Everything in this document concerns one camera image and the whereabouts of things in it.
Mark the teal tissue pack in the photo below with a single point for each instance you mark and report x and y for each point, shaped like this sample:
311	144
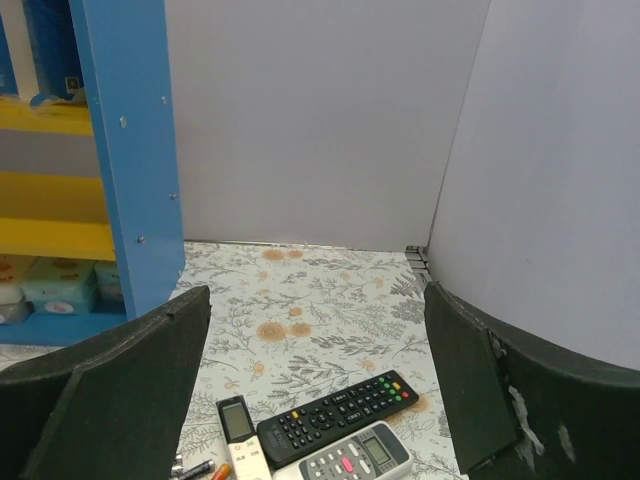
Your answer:
61	286

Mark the grey ac remote control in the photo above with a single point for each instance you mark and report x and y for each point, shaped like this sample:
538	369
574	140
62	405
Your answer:
372	453

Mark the black aaa battery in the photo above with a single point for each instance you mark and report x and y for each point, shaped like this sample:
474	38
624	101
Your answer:
181	472

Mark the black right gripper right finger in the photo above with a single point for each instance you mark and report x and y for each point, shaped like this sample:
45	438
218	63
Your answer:
521	407

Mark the blue wooden shelf unit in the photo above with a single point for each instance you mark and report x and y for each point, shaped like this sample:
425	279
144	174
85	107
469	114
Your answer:
131	213

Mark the orange aaa battery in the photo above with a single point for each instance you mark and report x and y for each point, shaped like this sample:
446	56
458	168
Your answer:
222	473

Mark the black tv remote control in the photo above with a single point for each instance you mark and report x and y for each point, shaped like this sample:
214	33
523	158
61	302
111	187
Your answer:
300	431

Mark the white slim remote control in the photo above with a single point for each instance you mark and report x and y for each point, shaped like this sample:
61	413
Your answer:
245	451

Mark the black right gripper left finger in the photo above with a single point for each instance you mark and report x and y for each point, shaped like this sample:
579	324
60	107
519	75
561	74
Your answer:
111	406

